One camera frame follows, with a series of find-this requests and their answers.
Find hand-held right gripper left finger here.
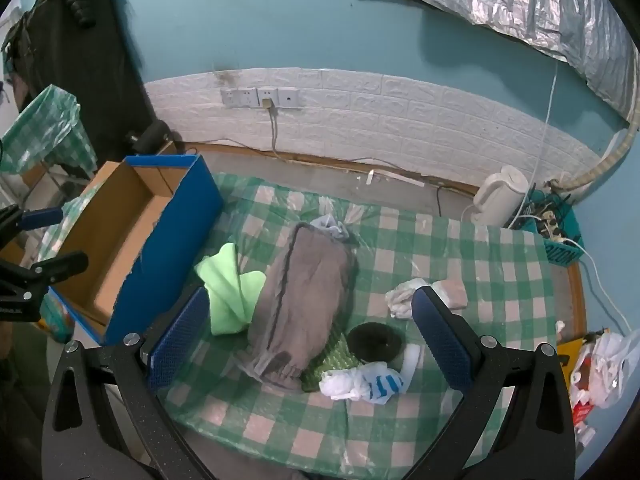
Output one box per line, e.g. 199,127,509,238
42,286,216,480

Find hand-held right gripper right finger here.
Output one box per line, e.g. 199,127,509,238
411,285,576,480

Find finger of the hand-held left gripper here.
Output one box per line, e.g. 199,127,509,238
0,251,89,302
0,206,64,250

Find light green microfibre cloth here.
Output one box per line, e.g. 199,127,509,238
194,242,267,337

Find blue cardboard box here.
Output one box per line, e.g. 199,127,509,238
47,154,224,347

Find white blue striped sock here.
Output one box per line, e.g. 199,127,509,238
319,361,405,406

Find green glitter scouring pad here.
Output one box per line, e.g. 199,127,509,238
300,332,366,393

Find grey trousers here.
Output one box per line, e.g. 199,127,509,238
235,222,358,393

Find printed tissue packet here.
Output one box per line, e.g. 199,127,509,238
40,290,77,344

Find crumpled white plastic bag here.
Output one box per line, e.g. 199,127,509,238
385,276,436,320

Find black round object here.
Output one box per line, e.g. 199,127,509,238
347,323,403,363

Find green checked plastic tablecloth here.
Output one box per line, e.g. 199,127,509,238
40,172,558,476

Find green checked plastic bag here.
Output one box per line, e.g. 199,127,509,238
0,84,98,173

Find yellow packet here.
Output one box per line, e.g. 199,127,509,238
557,340,587,362

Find black cylindrical object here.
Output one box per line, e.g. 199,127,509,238
125,120,174,154

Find teal plastic basket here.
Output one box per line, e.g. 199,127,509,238
505,195,586,265

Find grey sock bundle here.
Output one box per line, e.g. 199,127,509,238
309,214,351,242

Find white electric kettle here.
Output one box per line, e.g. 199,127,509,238
472,165,530,228

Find orange red printed packet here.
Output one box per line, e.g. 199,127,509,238
572,400,595,430

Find white power strip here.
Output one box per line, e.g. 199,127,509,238
535,210,566,241

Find black jacket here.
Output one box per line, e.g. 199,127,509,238
2,0,157,161

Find silver foil tarp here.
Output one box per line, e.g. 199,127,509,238
390,0,640,123

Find white power cable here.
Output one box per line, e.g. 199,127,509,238
562,237,633,335

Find beige plug cable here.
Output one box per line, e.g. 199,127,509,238
262,100,292,162

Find beige corrugated hose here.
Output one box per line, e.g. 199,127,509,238
570,110,640,196

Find white hanging cable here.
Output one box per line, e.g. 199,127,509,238
520,60,559,211

